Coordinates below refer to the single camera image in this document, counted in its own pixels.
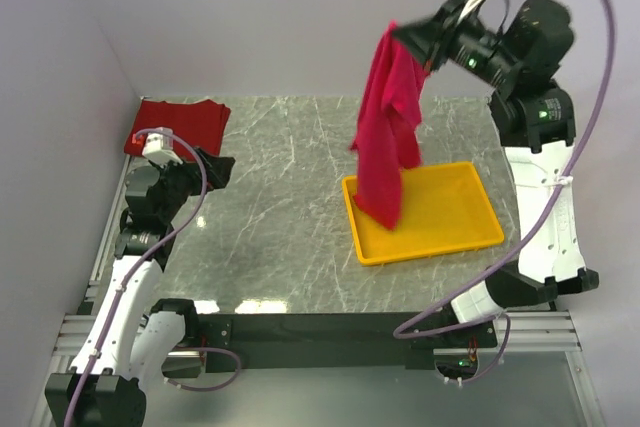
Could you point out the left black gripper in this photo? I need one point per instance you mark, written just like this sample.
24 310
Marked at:
218 169

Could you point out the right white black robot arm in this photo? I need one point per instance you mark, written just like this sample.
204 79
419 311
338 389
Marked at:
535 121

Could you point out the yellow plastic tray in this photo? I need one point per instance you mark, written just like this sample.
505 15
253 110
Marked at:
445 210

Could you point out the folded dark red t-shirt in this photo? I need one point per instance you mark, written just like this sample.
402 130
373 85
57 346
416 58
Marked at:
201 124

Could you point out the aluminium frame rail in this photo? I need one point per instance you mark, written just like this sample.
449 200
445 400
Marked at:
531 332

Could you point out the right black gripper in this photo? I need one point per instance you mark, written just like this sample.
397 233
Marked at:
433 36

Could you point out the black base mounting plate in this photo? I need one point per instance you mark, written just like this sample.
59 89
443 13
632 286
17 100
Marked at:
281 340

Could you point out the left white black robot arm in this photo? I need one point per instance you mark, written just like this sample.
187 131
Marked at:
108 381

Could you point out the pink t-shirt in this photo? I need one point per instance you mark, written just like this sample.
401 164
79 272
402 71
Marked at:
385 140

